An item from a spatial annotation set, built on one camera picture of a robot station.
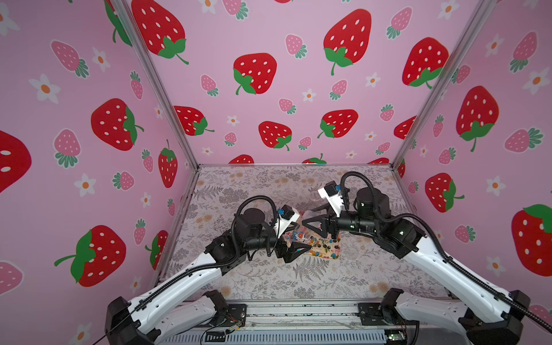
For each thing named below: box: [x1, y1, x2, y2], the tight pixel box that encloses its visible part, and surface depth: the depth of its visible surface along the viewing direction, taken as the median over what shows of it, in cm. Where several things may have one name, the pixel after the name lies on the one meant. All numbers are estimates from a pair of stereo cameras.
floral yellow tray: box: [283, 222, 342, 259], surface depth 90 cm
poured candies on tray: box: [304, 235, 342, 260], surface depth 92 cm
